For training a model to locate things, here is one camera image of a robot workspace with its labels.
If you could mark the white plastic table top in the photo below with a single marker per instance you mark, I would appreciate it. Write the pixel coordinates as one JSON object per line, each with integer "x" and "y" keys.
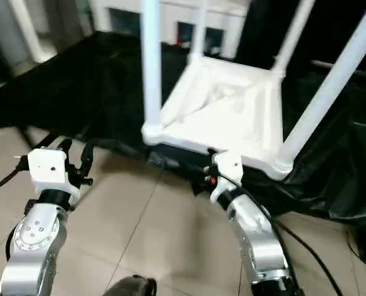
{"x": 232, "y": 108}

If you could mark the dark metal rod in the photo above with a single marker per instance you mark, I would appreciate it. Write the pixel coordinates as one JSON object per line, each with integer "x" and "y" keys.
{"x": 364, "y": 72}

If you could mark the white glass-door cabinet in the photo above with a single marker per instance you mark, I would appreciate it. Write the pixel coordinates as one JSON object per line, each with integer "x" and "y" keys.
{"x": 226, "y": 21}

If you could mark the grey curtain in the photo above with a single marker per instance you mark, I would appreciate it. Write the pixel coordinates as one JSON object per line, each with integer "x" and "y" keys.
{"x": 69, "y": 18}

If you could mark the white upright post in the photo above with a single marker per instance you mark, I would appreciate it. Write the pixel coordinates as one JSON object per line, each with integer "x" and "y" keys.
{"x": 29, "y": 31}

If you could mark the black work mat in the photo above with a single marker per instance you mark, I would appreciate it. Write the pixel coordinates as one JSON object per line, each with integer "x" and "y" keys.
{"x": 78, "y": 86}

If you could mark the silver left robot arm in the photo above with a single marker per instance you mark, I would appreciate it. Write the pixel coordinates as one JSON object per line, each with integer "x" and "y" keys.
{"x": 35, "y": 234}

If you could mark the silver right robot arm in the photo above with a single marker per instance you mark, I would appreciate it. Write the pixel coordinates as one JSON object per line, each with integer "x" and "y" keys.
{"x": 257, "y": 228}

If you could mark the grey left robot foot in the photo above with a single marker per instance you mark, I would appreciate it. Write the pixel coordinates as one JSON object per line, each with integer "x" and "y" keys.
{"x": 130, "y": 286}

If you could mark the black metal stand leg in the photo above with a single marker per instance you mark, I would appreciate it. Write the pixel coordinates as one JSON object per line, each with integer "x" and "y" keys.
{"x": 27, "y": 137}

